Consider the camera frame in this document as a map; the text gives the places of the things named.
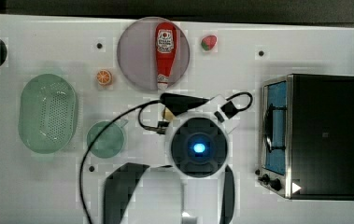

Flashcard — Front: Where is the grey round plate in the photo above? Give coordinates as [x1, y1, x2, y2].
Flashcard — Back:
[117, 17, 190, 91]

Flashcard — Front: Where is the yellow banana toy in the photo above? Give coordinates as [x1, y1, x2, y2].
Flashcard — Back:
[163, 107, 175, 121]

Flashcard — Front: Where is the green mug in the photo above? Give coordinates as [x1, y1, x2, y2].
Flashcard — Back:
[86, 119, 128, 159]

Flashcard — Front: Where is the red ketchup bottle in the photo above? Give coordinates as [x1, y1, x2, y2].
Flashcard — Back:
[155, 22, 177, 90]

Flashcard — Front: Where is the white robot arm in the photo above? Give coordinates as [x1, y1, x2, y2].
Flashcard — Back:
[102, 93, 238, 224]

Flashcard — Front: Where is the black toaster oven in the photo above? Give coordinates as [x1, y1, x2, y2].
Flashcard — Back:
[255, 74, 354, 201]

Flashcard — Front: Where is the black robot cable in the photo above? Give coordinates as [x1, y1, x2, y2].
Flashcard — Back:
[78, 99, 169, 224]

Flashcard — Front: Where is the green perforated colander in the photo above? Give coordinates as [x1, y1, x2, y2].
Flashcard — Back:
[18, 74, 78, 154]

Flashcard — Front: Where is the red strawberry toy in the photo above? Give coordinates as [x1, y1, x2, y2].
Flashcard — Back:
[201, 35, 218, 51]

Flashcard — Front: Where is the orange slice toy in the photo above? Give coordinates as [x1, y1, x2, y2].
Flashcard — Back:
[96, 69, 113, 86]

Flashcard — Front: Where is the black camera cable connector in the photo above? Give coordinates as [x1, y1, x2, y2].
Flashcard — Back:
[214, 91, 253, 123]

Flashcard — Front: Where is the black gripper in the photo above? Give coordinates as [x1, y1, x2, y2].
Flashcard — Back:
[160, 92, 208, 116]

